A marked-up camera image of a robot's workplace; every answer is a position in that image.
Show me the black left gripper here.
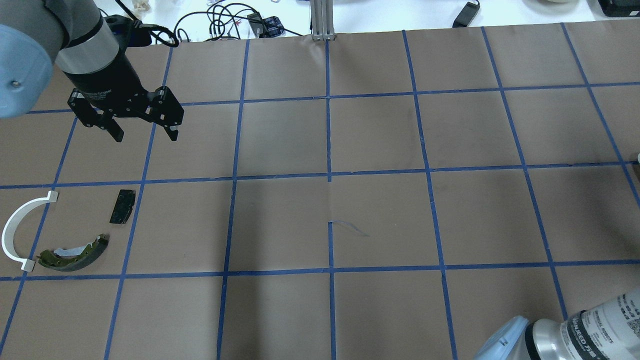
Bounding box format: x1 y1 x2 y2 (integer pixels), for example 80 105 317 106
62 54 185 142

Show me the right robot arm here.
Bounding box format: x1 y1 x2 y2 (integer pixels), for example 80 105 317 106
473 287 640 360

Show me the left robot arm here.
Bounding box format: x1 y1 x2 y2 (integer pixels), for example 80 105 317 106
0 0 185 142

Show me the black brake pad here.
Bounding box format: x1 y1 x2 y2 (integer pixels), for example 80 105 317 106
109 189 137 224

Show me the green brake shoe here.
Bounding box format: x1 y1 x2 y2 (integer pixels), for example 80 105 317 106
36 234 110 272

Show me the blue patterned small object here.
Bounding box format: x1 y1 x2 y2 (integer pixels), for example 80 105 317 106
262 16 286 38

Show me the black power adapter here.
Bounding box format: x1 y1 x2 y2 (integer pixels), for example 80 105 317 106
452 0 481 28

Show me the black device at corner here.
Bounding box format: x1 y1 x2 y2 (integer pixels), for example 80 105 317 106
598 0 640 18

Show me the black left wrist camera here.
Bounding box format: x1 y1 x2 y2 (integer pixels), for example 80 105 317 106
103 14 179 49

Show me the black cable bundle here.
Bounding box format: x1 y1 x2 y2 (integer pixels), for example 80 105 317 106
175 0 304 42

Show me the white curved plastic bracket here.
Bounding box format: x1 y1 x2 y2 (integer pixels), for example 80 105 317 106
1 190 58 272

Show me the aluminium extrusion post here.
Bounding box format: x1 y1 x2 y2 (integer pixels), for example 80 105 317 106
309 0 336 41

